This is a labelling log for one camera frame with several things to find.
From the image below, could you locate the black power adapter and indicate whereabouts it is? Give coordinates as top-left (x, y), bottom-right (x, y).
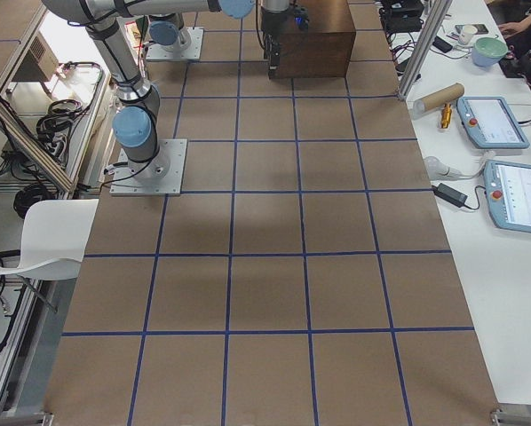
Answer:
top-left (432, 183), bottom-right (467, 208)

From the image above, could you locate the white paper cup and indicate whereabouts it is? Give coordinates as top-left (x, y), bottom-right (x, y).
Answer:
top-left (458, 24), bottom-right (478, 46)

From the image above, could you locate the black smartphone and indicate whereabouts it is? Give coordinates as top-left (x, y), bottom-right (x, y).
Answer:
top-left (432, 36), bottom-right (453, 53)

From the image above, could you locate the blue teach pendant far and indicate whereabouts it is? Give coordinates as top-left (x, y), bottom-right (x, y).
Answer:
top-left (456, 96), bottom-right (530, 150)

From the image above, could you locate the blue teach pendant near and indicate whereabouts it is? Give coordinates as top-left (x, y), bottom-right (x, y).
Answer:
top-left (483, 160), bottom-right (531, 233)

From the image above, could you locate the white plastic chair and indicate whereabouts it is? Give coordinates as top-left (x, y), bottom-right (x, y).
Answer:
top-left (0, 199), bottom-right (99, 281)

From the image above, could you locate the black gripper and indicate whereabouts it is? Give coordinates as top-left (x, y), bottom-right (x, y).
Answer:
top-left (260, 9), bottom-right (289, 72)

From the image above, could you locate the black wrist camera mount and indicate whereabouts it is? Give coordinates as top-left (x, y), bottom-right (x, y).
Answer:
top-left (288, 1), bottom-right (310, 31)

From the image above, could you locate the aluminium frame post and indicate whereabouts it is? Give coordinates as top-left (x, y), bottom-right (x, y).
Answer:
top-left (398, 0), bottom-right (452, 100)

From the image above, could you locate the dark wooden drawer cabinet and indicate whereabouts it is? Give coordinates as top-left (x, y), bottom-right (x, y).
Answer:
top-left (258, 0), bottom-right (356, 79)

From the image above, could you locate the cardboard tube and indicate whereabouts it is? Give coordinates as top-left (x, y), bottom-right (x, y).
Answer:
top-left (413, 83), bottom-right (464, 114)

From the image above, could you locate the brass yellow tool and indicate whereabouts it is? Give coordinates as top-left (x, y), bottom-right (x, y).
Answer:
top-left (440, 103), bottom-right (453, 130)

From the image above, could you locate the white light bulb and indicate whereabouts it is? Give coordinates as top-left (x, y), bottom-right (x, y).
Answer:
top-left (424, 156), bottom-right (463, 180)

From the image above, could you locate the blue teach pendant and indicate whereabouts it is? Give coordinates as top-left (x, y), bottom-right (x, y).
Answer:
top-left (456, 96), bottom-right (530, 150)
top-left (483, 160), bottom-right (531, 233)

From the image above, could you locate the green bowl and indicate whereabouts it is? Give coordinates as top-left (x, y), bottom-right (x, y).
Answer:
top-left (471, 37), bottom-right (508, 67)

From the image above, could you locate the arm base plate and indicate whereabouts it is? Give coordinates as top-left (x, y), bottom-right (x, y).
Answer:
top-left (146, 21), bottom-right (203, 62)
top-left (109, 138), bottom-right (187, 196)

